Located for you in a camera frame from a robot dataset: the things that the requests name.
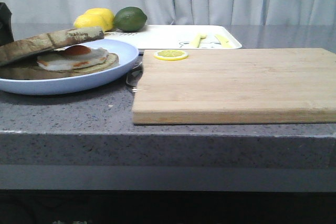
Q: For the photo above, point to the green lime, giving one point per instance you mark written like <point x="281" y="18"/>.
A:
<point x="130" y="19"/>

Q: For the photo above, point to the wooden cutting board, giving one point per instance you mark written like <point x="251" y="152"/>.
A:
<point x="237" y="86"/>

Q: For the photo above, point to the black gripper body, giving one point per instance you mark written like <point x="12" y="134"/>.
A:
<point x="6" y="35"/>

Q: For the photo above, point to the front yellow lemon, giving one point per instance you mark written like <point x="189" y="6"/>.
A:
<point x="91" y="20"/>

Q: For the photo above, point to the lemon slice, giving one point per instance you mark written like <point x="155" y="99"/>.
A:
<point x="171" y="55"/>

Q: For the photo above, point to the white rectangular tray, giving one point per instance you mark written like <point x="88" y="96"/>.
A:
<point x="174" y="37"/>

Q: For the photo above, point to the blue round plate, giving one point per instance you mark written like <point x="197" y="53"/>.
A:
<point x="127" y="53"/>

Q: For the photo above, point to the metal cutting board handle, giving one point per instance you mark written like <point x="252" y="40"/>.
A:
<point x="133" y="77"/>

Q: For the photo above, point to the fried egg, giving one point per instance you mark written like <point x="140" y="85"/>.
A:
<point x="74" y="57"/>

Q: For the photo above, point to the yellow lemon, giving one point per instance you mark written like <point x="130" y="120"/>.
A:
<point x="91" y="20"/>
<point x="106" y="13"/>

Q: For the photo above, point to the rear yellow lemon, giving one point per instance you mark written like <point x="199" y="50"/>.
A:
<point x="106" y="13"/>

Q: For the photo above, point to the bread slice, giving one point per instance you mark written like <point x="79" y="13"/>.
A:
<point x="27" y="47"/>
<point x="28" y="69"/>

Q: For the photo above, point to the yellow plastic knife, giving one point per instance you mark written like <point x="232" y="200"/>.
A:
<point x="224" y="42"/>

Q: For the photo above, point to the yellow plastic fork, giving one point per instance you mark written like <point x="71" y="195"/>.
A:
<point x="195" y="42"/>

